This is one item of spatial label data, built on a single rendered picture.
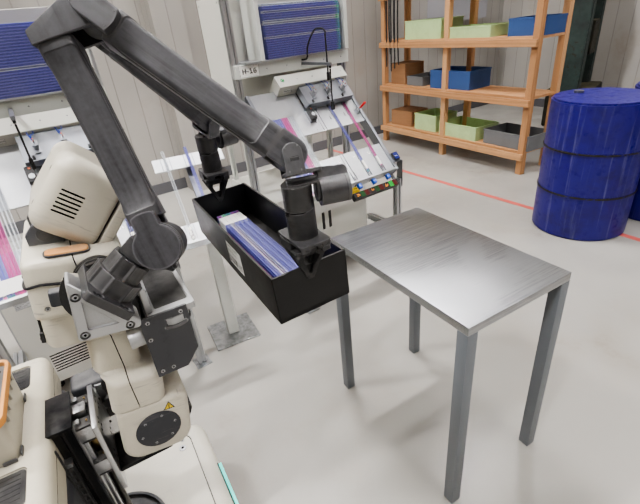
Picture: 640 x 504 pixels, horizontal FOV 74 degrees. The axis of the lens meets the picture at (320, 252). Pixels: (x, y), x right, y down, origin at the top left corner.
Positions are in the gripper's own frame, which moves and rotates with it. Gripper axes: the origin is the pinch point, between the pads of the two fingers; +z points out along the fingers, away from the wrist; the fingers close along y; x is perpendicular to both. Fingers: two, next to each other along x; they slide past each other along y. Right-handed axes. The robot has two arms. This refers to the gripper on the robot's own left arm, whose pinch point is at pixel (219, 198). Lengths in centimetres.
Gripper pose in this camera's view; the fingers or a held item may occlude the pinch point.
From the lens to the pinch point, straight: 135.0
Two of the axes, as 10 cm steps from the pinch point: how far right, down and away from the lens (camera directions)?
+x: -8.5, 3.3, -4.0
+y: -5.1, -3.8, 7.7
